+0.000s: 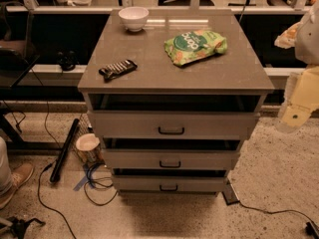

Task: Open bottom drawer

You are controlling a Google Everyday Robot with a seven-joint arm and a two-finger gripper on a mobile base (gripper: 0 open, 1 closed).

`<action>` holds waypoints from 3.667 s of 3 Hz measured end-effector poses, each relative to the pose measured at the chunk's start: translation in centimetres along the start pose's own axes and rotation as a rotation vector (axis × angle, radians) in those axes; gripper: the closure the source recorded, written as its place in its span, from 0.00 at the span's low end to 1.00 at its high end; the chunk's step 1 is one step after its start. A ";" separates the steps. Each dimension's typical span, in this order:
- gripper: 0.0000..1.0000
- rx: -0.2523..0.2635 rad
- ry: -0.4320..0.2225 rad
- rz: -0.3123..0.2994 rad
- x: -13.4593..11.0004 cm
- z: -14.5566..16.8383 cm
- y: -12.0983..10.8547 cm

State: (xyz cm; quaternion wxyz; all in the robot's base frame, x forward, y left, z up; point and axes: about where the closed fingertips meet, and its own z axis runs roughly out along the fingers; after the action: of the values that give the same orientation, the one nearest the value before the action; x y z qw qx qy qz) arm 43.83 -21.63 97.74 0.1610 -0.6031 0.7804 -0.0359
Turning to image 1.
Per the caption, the brown shoe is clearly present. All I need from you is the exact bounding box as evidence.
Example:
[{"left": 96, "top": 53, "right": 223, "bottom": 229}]
[{"left": 0, "top": 163, "right": 34, "bottom": 209}]

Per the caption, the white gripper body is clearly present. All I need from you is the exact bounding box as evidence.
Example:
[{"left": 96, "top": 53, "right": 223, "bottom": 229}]
[{"left": 276, "top": 66, "right": 319, "bottom": 133}]

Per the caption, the grey drawer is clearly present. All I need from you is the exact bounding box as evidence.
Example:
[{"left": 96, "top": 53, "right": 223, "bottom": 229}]
[
  {"left": 102, "top": 149, "right": 240, "bottom": 170},
  {"left": 88, "top": 111, "right": 259, "bottom": 140},
  {"left": 112, "top": 175, "right": 226, "bottom": 192}
]

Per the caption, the black tripod foot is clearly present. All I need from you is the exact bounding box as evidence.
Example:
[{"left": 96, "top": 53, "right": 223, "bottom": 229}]
[{"left": 0, "top": 217, "right": 45, "bottom": 239}]

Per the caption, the black striped candy bar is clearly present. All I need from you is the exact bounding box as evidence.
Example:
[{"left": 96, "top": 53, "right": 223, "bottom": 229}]
[{"left": 99, "top": 60, "right": 138, "bottom": 82}]

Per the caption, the grey three-drawer cabinet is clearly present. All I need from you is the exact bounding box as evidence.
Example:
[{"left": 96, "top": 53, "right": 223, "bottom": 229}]
[{"left": 78, "top": 8, "right": 273, "bottom": 182}]

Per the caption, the grey bottom drawer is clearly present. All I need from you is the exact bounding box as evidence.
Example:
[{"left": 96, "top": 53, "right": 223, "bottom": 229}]
[{"left": 112, "top": 175, "right": 226, "bottom": 192}]

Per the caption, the white paper cup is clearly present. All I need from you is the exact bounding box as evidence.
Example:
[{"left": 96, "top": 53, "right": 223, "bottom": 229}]
[{"left": 76, "top": 133, "right": 100, "bottom": 163}]

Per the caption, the blue tape strip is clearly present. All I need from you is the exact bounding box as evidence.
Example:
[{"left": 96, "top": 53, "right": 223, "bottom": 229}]
[{"left": 73, "top": 164, "right": 96, "bottom": 191}]

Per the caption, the black round device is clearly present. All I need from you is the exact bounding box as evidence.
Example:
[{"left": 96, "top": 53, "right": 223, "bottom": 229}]
[{"left": 57, "top": 51, "right": 78, "bottom": 72}]

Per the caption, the black bar on floor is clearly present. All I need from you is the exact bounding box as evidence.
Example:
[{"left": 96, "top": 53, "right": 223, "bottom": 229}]
[{"left": 50, "top": 119, "right": 80, "bottom": 183}]

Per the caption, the green snack bag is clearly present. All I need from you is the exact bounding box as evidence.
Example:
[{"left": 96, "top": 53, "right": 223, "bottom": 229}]
[{"left": 163, "top": 30, "right": 227, "bottom": 67}]

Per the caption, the black chair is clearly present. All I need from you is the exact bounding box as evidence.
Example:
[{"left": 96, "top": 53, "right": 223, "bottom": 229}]
[{"left": 0, "top": 1, "right": 39, "bottom": 89}]

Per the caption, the light trouser leg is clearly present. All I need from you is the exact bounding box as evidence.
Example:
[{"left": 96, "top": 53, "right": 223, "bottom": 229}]
[{"left": 0, "top": 137, "right": 12, "bottom": 196}]

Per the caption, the grey middle drawer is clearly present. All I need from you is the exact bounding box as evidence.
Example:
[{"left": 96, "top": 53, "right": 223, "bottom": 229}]
[{"left": 102, "top": 149, "right": 240, "bottom": 170}]

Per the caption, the black cable on floor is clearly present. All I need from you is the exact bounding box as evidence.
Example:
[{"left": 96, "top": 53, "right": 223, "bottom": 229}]
[{"left": 37, "top": 162, "right": 78, "bottom": 239}]

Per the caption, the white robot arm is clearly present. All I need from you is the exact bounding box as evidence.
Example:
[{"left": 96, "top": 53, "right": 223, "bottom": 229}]
[{"left": 275, "top": 5, "right": 319, "bottom": 133}]

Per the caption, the grey top drawer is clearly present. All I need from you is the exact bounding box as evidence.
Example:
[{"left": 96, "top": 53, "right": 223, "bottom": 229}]
[{"left": 88, "top": 111, "right": 259, "bottom": 140}]

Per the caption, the white bowl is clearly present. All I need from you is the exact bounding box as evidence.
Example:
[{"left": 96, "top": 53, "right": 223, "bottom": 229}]
[{"left": 119, "top": 7, "right": 149, "bottom": 32}]

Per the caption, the black power adapter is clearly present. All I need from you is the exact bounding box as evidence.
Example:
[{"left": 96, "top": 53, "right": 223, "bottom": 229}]
[{"left": 222, "top": 181, "right": 240, "bottom": 205}]

